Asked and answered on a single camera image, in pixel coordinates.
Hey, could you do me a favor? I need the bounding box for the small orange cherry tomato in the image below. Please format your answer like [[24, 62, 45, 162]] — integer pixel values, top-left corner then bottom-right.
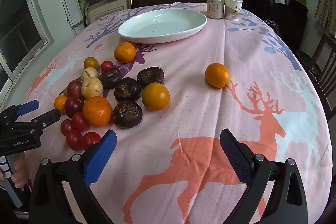
[[54, 95, 68, 115]]

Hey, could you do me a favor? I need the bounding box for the white framed window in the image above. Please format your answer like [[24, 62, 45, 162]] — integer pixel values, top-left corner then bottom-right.
[[0, 0, 54, 83]]

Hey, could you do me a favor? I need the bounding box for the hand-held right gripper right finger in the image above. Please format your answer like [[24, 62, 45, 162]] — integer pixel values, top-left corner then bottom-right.
[[220, 128, 308, 224]]

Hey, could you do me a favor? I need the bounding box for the red cherry tomato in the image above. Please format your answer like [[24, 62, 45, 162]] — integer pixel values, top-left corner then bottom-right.
[[67, 80, 84, 98], [100, 60, 114, 73], [71, 112, 89, 132], [60, 119, 74, 136], [64, 96, 85, 118], [65, 130, 84, 151], [81, 132, 102, 151]]

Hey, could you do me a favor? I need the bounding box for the woven beige blind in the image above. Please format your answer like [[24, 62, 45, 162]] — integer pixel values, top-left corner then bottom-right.
[[315, 0, 336, 28]]

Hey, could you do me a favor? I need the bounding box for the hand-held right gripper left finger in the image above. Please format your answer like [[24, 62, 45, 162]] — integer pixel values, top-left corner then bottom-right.
[[29, 130, 117, 224]]

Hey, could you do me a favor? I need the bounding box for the black flat panel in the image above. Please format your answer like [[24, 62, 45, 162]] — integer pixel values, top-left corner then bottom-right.
[[223, 0, 308, 38]]

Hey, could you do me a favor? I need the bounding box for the framed beige panel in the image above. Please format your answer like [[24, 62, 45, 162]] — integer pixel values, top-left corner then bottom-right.
[[84, 0, 133, 28]]

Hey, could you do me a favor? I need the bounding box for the dark water chestnut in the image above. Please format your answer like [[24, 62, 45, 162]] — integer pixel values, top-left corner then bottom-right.
[[137, 67, 165, 88], [112, 101, 143, 129], [99, 68, 122, 89], [114, 77, 142, 103]]

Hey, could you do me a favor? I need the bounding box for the pink deer print tablecloth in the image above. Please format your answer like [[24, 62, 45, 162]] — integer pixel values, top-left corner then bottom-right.
[[16, 2, 334, 224]]

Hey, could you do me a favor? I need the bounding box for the pale yellow pepino melon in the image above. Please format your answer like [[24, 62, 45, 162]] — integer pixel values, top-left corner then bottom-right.
[[80, 78, 103, 99], [81, 67, 99, 81]]

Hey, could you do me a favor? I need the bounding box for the orange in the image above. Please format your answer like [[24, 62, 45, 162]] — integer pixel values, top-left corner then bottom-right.
[[205, 63, 231, 89], [141, 82, 171, 111], [82, 96, 113, 127], [114, 42, 137, 63]]

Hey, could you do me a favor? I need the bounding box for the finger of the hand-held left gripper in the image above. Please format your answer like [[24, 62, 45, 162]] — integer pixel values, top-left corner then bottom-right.
[[0, 100, 40, 124], [14, 109, 61, 133]]

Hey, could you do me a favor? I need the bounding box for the pale drink can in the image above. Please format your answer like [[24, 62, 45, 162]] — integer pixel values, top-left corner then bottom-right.
[[206, 0, 225, 20]]

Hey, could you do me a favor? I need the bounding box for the slatted wooden chair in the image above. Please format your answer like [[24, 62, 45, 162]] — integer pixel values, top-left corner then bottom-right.
[[297, 32, 336, 119]]

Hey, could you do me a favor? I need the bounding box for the printed paper cup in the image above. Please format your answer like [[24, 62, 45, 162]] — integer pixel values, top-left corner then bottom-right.
[[223, 0, 244, 22]]

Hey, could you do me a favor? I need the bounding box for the person's left hand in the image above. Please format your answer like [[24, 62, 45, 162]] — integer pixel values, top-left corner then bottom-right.
[[12, 154, 29, 190]]

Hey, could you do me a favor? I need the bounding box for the white oval plate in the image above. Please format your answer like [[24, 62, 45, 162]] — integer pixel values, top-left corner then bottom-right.
[[118, 9, 208, 44]]

